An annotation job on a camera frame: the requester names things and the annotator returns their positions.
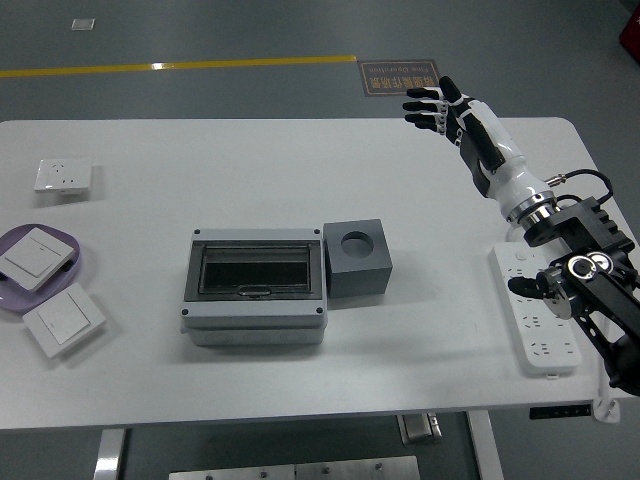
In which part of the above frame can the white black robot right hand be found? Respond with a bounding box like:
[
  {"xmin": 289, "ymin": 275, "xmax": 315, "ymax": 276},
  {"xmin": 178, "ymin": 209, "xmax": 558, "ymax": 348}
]
[{"xmin": 402, "ymin": 75, "xmax": 554, "ymax": 221}]

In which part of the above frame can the white table leg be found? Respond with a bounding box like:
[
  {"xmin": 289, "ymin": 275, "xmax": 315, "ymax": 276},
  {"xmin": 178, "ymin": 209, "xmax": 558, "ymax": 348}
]
[{"xmin": 465, "ymin": 410, "xmax": 505, "ymax": 480}]

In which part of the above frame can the purple tray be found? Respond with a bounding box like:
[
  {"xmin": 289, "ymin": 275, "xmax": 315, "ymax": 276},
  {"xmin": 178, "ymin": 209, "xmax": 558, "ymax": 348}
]
[{"xmin": 0, "ymin": 223, "xmax": 82, "ymax": 315}]

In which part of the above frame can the white wall socket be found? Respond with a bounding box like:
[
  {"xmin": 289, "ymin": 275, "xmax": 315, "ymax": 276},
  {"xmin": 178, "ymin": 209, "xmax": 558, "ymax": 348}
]
[{"xmin": 33, "ymin": 158, "xmax": 94, "ymax": 194}]

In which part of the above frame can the grey cube with round hole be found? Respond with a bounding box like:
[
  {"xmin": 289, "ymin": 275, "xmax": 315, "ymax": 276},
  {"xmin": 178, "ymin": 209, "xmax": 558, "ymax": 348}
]
[{"xmin": 323, "ymin": 217, "xmax": 394, "ymax": 300}]

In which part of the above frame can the white power strip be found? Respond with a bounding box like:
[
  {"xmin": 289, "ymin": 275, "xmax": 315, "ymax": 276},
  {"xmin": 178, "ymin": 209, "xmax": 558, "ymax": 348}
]
[{"xmin": 488, "ymin": 241, "xmax": 584, "ymax": 379}]

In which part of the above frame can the black table control panel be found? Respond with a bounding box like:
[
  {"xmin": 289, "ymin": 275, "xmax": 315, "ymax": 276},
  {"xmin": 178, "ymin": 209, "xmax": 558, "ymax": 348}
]
[{"xmin": 529, "ymin": 405, "xmax": 593, "ymax": 420}]

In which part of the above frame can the red object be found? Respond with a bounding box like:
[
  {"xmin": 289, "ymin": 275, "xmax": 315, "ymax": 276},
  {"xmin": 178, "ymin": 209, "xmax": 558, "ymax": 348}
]
[{"xmin": 618, "ymin": 9, "xmax": 640, "ymax": 51}]

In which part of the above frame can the grey box with clear lid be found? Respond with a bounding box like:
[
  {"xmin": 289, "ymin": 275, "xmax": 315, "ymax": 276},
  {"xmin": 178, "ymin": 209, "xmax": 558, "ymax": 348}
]
[{"xmin": 179, "ymin": 228, "xmax": 329, "ymax": 347}]

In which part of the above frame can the grey metal base plate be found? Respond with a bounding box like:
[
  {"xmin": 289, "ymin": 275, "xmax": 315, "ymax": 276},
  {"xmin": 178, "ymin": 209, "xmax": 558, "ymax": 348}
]
[
  {"xmin": 168, "ymin": 463, "xmax": 297, "ymax": 480},
  {"xmin": 294, "ymin": 455, "xmax": 421, "ymax": 480}
]

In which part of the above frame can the white wall switch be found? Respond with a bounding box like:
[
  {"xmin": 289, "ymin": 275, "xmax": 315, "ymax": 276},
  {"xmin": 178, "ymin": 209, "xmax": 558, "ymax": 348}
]
[
  {"xmin": 22, "ymin": 283, "xmax": 107, "ymax": 359},
  {"xmin": 0, "ymin": 227, "xmax": 76, "ymax": 292}
]

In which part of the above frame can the grey metal bracket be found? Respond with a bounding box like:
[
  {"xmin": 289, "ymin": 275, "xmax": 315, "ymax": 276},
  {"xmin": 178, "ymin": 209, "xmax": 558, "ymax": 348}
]
[{"xmin": 397, "ymin": 412, "xmax": 444, "ymax": 445}]

